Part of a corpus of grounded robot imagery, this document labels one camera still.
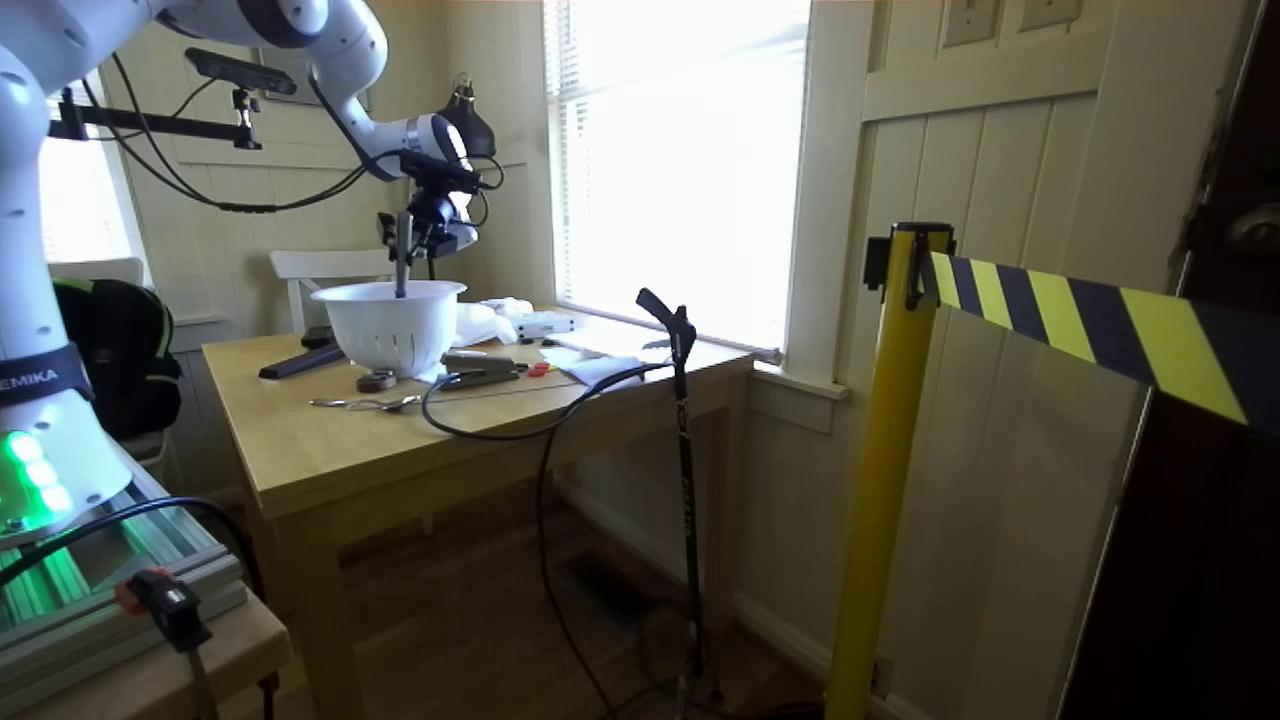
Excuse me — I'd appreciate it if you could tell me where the black camera stand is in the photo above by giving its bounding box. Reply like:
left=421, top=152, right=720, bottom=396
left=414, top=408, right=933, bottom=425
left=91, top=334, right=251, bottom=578
left=636, top=290, right=703, bottom=720

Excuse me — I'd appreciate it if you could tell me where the black cable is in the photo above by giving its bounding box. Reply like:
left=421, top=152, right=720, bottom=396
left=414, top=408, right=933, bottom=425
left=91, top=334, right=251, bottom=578
left=421, top=357, right=695, bottom=720

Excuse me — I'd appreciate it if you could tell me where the wooden table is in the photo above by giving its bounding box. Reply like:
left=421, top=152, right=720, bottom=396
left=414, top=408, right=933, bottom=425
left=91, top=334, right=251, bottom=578
left=205, top=320, right=750, bottom=720

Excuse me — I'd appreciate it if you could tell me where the silver metal spoon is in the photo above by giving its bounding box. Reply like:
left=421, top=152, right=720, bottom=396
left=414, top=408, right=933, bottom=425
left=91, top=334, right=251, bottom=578
left=309, top=391, right=421, bottom=418

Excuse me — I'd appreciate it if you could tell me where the black backpack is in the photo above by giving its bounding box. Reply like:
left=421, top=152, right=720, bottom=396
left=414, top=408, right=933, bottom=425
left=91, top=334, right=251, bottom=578
left=57, top=280, right=184, bottom=442

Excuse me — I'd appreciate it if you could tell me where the yellow barrier post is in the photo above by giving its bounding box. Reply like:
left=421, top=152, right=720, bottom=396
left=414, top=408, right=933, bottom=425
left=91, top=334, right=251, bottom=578
left=825, top=226, right=952, bottom=720

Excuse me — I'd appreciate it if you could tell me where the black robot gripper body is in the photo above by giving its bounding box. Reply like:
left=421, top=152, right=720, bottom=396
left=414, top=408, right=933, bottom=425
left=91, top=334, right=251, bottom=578
left=402, top=190, right=481, bottom=259

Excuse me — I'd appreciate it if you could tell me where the black remote control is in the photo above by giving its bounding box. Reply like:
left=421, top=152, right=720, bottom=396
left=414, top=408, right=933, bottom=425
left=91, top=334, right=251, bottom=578
left=257, top=345, right=343, bottom=379

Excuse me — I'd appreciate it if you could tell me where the white plastic colander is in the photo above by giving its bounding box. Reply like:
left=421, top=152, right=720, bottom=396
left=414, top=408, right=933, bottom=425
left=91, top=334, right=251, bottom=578
left=316, top=280, right=460, bottom=379

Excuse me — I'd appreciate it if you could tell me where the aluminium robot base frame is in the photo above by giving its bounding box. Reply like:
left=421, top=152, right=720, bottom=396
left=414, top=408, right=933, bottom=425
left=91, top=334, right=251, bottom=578
left=0, top=434, right=251, bottom=700

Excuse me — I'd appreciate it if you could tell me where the white chair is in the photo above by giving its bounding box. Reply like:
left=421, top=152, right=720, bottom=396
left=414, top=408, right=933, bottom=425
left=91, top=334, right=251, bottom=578
left=269, top=248, right=392, bottom=334

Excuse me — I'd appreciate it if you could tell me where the silver usb hub box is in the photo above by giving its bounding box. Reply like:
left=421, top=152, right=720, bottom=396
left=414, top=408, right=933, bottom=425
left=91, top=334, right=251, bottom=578
left=441, top=357, right=524, bottom=391

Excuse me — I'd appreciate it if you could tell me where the black spatula with steel handle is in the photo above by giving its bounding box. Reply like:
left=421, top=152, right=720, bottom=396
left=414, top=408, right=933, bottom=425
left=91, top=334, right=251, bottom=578
left=392, top=214, right=410, bottom=302

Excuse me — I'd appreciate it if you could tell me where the yellow black striped barrier belt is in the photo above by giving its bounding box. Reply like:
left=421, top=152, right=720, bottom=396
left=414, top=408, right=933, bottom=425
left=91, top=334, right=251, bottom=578
left=922, top=253, right=1280, bottom=435

